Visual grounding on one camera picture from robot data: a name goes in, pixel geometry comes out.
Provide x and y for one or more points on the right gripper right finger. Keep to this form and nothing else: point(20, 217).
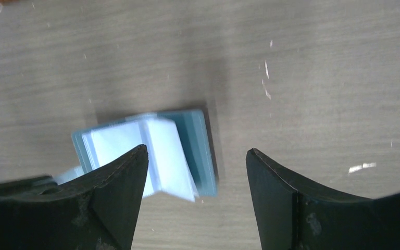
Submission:
point(295, 212)

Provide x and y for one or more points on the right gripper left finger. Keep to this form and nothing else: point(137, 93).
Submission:
point(98, 210)

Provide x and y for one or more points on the blue card holder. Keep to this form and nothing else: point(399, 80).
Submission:
point(180, 160)

